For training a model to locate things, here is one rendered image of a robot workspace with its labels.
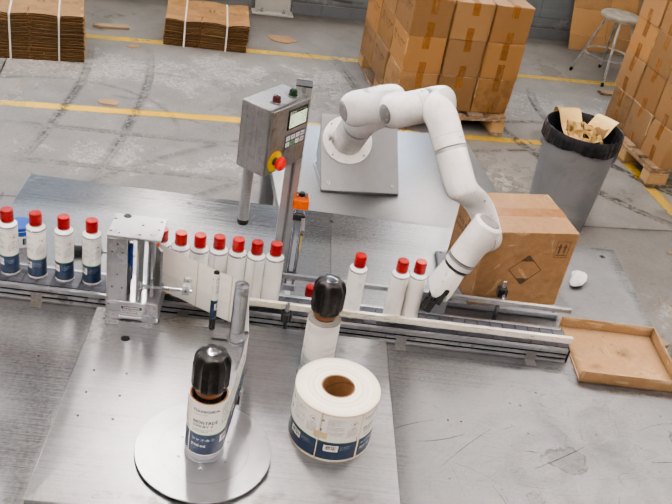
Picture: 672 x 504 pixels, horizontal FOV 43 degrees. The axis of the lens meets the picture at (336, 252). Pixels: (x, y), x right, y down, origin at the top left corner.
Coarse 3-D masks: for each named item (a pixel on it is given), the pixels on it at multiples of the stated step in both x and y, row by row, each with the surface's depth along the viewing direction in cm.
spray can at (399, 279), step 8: (400, 264) 236; (408, 264) 236; (392, 272) 239; (400, 272) 237; (408, 272) 240; (392, 280) 239; (400, 280) 237; (408, 280) 240; (392, 288) 240; (400, 288) 239; (392, 296) 241; (400, 296) 241; (384, 304) 245; (392, 304) 242; (400, 304) 243; (384, 312) 245; (392, 312) 243; (400, 312) 245
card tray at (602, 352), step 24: (576, 336) 263; (600, 336) 265; (624, 336) 267; (648, 336) 268; (576, 360) 252; (600, 360) 254; (624, 360) 256; (648, 360) 258; (624, 384) 245; (648, 384) 245
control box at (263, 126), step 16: (256, 96) 218; (272, 96) 220; (304, 96) 223; (256, 112) 215; (272, 112) 213; (288, 112) 218; (240, 128) 220; (256, 128) 217; (272, 128) 215; (240, 144) 222; (256, 144) 219; (272, 144) 218; (240, 160) 224; (256, 160) 221; (272, 160) 221; (288, 160) 228
